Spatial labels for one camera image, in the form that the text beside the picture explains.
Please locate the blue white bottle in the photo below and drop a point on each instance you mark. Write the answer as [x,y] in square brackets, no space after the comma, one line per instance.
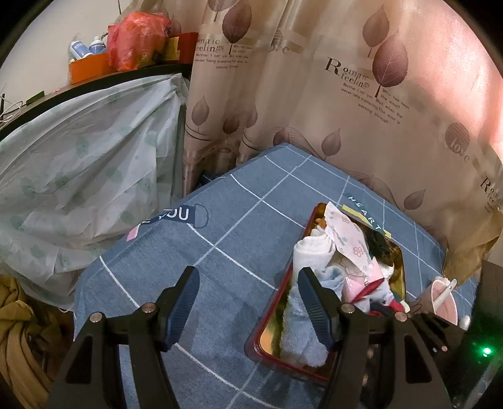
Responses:
[97,46]
[79,50]

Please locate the orange storage box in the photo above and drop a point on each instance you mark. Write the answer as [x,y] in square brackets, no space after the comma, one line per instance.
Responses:
[95,65]

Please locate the red plastic bag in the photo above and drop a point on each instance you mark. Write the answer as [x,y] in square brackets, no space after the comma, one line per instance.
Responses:
[137,40]

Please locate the white towel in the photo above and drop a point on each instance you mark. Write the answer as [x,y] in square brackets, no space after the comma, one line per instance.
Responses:
[315,251]

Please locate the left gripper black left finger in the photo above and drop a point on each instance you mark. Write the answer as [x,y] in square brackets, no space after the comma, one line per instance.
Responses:
[91,377]

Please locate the light blue towel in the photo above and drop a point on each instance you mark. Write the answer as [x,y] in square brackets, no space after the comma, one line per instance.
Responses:
[299,345]

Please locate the beige leaf print curtain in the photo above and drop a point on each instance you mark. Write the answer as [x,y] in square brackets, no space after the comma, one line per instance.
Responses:
[405,96]

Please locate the pink ceramic mug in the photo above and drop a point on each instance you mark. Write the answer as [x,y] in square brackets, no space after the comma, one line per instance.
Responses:
[423,304]

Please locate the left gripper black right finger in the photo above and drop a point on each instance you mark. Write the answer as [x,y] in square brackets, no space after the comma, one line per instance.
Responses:
[380,362]

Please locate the blue checked tablecloth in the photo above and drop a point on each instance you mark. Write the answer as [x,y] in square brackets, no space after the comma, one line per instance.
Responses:
[247,223]

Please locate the orange deer toy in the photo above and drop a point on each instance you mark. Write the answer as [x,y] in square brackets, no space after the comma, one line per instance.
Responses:
[321,222]

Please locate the pink white wipes pack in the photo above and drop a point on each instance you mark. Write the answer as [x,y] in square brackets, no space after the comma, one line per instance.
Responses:
[359,288]

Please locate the olive green clothes pile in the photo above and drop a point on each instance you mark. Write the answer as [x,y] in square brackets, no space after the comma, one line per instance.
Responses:
[35,339]

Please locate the red gold tin box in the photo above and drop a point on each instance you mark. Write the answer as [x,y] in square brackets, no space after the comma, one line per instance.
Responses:
[264,344]

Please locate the brown kraft snack bag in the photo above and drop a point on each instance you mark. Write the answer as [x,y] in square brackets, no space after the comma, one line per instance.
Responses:
[466,258]

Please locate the pale green plastic cover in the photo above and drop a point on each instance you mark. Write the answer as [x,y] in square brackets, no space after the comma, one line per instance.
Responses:
[78,177]

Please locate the floral white tissue packet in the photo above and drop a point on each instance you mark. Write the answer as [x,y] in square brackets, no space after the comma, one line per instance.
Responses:
[351,244]

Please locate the red yellow box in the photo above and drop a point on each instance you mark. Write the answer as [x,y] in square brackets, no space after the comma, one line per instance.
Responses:
[180,49]

